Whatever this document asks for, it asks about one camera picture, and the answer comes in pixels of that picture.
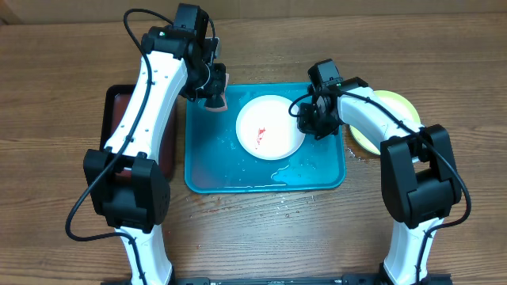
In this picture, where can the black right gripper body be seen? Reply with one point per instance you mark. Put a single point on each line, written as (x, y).
(314, 122)

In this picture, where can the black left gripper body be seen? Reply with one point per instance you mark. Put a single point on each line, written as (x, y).
(204, 81)

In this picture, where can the green red sponge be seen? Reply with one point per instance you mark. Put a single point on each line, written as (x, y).
(218, 103)

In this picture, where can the pink white plate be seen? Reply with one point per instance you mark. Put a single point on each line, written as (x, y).
(266, 130)

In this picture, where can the yellow plate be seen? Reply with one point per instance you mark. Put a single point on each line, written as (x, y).
(400, 104)

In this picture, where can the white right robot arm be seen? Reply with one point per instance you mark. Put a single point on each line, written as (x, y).
(420, 185)

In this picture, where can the teal plastic tray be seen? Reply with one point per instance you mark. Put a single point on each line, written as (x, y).
(215, 162)

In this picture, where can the dark red tray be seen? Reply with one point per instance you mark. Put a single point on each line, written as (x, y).
(116, 101)

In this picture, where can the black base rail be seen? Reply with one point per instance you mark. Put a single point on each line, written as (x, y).
(277, 280)

